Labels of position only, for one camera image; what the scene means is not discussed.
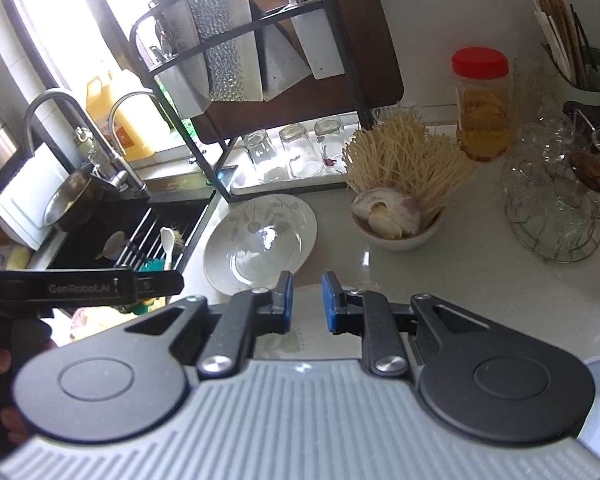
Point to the yellow oil bottle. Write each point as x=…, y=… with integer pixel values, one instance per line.
x=130, y=130

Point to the grey cutting board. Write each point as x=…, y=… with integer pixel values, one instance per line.
x=280, y=70

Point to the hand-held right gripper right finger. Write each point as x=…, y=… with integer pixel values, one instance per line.
x=330, y=305

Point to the clear drinking glass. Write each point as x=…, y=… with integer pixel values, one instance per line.
x=332, y=142
x=300, y=152
x=262, y=157

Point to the black metal dish rack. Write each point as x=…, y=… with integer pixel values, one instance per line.
x=280, y=12

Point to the dry noodles bundle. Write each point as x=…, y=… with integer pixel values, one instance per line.
x=405, y=155

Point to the textured metal board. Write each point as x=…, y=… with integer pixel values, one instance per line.
x=220, y=50

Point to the stainless steel pot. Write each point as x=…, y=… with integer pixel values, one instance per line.
x=70, y=195

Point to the tall steel faucet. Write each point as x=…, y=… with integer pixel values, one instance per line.
x=45, y=97

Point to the large white cutting board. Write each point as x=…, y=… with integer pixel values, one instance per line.
x=30, y=190

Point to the amber glass cup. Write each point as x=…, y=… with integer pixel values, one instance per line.
x=590, y=170

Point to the white floral plate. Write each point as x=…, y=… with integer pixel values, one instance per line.
x=260, y=245

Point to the white spoon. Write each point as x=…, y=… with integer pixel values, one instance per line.
x=167, y=242

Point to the red-lidded plastic jar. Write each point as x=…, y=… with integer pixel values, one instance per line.
x=481, y=110

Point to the slim steel faucet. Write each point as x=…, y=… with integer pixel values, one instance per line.
x=130, y=96

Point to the cluster of clear glass cups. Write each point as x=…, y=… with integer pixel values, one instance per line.
x=540, y=140

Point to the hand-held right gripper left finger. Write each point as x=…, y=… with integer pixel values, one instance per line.
x=286, y=305

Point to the garlic bulb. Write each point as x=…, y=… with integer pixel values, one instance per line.
x=385, y=212

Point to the upturned drinking glasses on tray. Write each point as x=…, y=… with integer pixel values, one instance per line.
x=280, y=188

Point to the yellow sponge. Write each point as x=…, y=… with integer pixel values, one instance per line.
x=20, y=259

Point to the black kitchen sink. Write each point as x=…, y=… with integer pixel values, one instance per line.
x=190, y=215

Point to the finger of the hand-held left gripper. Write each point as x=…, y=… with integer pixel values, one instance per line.
x=162, y=285

